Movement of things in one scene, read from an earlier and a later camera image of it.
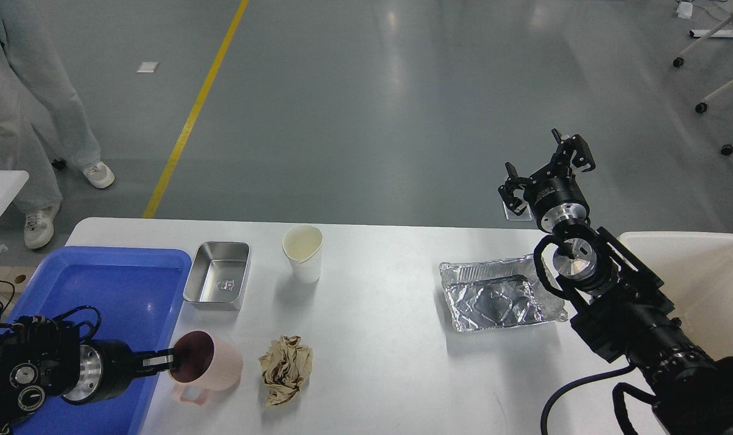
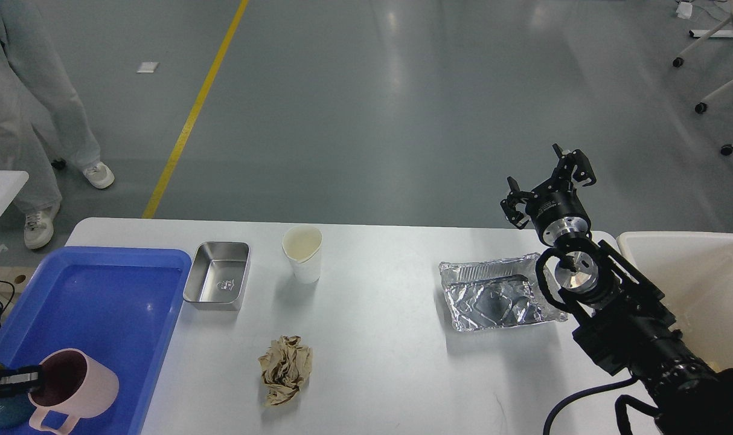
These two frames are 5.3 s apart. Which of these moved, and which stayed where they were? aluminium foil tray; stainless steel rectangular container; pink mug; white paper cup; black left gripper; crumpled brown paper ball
Moved: pink mug; black left gripper
Stayed: white paper cup; stainless steel rectangular container; crumpled brown paper ball; aluminium foil tray
